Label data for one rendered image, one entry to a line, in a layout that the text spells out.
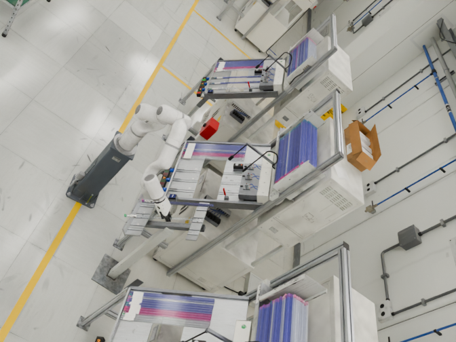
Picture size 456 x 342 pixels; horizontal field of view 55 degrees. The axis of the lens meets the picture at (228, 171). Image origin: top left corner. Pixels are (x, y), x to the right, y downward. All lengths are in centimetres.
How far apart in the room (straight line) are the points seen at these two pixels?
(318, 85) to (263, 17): 342
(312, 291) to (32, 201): 222
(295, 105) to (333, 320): 250
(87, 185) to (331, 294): 213
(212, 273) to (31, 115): 202
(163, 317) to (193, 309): 16
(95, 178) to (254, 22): 463
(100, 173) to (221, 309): 150
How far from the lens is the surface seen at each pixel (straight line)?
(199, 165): 347
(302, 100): 425
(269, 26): 747
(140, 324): 262
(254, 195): 309
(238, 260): 359
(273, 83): 426
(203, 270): 378
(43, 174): 379
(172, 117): 268
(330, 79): 414
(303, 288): 229
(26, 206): 359
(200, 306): 260
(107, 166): 342
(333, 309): 226
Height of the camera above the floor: 297
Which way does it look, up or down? 36 degrees down
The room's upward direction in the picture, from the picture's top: 51 degrees clockwise
